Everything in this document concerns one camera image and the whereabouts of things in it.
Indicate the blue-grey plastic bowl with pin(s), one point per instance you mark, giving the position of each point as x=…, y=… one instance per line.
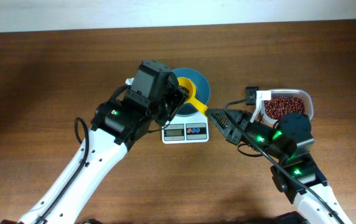
x=202, y=89

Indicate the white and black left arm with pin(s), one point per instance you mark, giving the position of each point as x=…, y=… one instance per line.
x=154, y=95

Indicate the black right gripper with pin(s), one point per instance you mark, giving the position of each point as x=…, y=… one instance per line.
x=236, y=127

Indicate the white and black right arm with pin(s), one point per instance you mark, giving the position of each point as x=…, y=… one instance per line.
x=295, y=173

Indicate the white digital kitchen scale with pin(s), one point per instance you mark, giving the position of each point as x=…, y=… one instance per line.
x=188, y=128

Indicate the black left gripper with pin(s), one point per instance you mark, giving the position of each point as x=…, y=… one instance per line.
x=180, y=98

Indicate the clear plastic bean container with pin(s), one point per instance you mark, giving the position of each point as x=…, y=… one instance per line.
x=306, y=98

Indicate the red beans in container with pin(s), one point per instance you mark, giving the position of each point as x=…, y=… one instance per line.
x=278, y=106

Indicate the yellow plastic scoop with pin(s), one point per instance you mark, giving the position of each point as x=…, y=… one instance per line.
x=190, y=87

